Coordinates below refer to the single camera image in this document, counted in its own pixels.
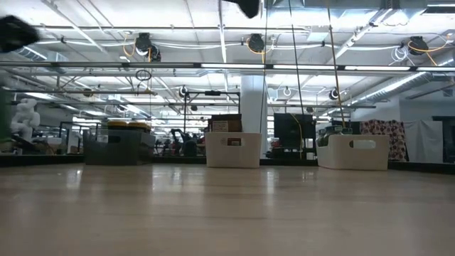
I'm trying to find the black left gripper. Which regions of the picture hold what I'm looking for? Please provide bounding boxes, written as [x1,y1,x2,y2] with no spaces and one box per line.
[0,15,41,54]

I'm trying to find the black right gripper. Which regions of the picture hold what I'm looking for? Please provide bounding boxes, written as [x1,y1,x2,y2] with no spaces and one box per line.
[223,0,261,20]

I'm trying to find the orange and brown spice pouch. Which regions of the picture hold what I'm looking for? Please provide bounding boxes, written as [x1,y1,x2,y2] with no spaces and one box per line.
[208,113,247,134]

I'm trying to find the yellow-lid black seasoning jar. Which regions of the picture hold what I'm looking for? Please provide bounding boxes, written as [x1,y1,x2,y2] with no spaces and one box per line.
[127,120,149,131]
[107,119,129,131]

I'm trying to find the white robot figure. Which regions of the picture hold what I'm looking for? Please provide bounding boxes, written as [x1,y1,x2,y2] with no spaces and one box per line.
[9,98,41,143]

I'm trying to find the long horizontal light bar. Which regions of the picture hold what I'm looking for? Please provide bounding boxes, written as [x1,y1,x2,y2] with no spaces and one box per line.
[0,61,455,72]

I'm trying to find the white building column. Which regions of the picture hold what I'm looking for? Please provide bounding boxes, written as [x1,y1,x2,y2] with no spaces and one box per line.
[240,74,268,134]

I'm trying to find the black perforated equipment case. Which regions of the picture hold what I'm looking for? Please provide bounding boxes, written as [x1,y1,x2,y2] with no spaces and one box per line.
[273,112,317,159]

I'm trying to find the black distant robot rig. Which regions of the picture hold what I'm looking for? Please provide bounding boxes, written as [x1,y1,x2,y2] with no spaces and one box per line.
[156,126,209,157]

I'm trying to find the white plastic bin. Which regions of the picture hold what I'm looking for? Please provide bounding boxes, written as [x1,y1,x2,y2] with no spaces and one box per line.
[316,134,391,171]
[205,132,263,169]

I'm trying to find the grey plastic bin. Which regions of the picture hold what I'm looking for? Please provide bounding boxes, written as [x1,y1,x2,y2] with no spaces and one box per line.
[83,128,156,166]

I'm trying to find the floral patterned cloth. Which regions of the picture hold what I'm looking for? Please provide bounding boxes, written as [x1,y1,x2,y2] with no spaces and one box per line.
[360,119,410,163]

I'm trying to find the white hanging sheet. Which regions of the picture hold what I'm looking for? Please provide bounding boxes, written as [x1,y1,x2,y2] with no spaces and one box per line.
[403,119,444,164]

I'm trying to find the dark storage cabinet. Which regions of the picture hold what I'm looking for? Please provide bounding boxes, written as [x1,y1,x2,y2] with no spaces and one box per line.
[432,115,455,164]

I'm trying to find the black ceiling cable reel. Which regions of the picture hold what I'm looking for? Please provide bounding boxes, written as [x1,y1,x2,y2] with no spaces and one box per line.
[247,33,266,53]
[407,35,429,56]
[134,32,162,62]

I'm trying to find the thin black hanging cable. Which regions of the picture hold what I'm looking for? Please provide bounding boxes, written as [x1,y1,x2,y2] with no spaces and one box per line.
[259,0,269,133]

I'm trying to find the black gantry frame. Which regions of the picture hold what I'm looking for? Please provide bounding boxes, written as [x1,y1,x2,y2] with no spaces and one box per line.
[179,89,241,138]

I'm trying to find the yellow hanging cable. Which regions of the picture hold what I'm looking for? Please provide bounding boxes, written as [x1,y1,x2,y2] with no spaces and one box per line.
[326,0,348,128]

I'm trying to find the black aluminium table frame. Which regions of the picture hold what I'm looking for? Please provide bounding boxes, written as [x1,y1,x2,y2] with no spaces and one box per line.
[0,153,455,175]

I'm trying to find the silver ceiling duct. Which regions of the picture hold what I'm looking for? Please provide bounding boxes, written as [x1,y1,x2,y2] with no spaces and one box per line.
[350,70,455,104]

